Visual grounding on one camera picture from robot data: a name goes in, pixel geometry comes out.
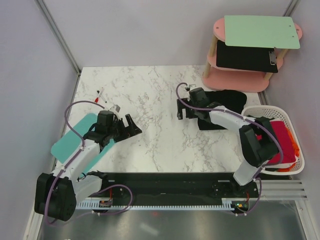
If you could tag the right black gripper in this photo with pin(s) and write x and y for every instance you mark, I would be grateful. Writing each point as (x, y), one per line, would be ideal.
(180, 105)

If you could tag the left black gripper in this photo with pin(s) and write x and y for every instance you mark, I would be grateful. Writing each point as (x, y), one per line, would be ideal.
(127, 131)

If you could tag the teal cutting mat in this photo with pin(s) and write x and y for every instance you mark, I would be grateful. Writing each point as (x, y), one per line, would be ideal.
(65, 147)

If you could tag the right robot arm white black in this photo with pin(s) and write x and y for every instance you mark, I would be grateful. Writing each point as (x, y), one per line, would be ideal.
(257, 139)

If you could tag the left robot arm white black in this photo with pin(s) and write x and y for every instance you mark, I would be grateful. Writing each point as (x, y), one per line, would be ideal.
(57, 193)

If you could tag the red white marker pen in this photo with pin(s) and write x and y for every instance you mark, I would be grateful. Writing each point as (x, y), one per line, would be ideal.
(100, 96)

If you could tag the dark green garment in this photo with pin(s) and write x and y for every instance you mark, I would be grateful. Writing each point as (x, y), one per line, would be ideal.
(263, 118)

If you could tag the black clipboard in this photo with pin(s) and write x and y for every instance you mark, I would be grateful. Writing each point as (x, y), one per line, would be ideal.
(257, 59)

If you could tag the white plastic laundry basket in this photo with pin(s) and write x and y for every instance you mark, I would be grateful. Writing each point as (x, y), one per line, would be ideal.
(276, 112)

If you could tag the magenta t shirt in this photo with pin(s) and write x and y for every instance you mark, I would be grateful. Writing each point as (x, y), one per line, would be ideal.
(283, 138)

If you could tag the green clipboard board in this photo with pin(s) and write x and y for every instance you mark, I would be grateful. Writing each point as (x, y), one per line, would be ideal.
(258, 31)

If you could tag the orange garment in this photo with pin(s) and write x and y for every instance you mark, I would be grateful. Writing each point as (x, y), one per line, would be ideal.
(296, 153)

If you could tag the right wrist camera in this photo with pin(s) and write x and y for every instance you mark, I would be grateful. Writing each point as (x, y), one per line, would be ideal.
(197, 96)

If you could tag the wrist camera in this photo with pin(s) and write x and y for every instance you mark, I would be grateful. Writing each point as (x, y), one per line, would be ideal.
(197, 96)
(107, 118)

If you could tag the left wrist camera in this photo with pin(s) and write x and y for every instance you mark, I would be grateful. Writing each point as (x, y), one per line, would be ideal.
(107, 118)

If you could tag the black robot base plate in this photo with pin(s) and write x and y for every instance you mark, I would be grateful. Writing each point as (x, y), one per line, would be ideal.
(188, 188)

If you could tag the white slotted cable duct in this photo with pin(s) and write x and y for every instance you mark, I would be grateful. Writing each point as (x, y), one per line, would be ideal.
(98, 204)

